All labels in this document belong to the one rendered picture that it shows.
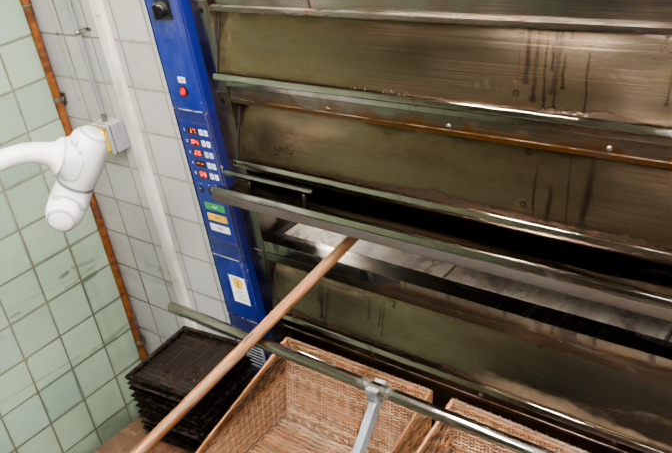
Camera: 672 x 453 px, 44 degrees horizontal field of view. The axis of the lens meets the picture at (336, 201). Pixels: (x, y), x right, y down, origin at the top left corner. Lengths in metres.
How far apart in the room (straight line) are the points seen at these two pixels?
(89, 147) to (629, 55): 1.35
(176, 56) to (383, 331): 0.97
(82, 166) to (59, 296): 1.04
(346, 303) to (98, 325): 1.26
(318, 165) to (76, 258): 1.33
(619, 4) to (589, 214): 0.44
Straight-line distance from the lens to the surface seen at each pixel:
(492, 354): 2.18
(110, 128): 2.78
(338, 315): 2.45
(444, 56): 1.83
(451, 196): 1.94
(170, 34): 2.38
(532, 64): 1.72
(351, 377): 1.93
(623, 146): 1.70
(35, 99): 3.03
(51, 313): 3.24
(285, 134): 2.25
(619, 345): 1.96
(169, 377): 2.67
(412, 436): 2.33
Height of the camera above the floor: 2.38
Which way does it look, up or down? 27 degrees down
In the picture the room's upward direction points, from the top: 10 degrees counter-clockwise
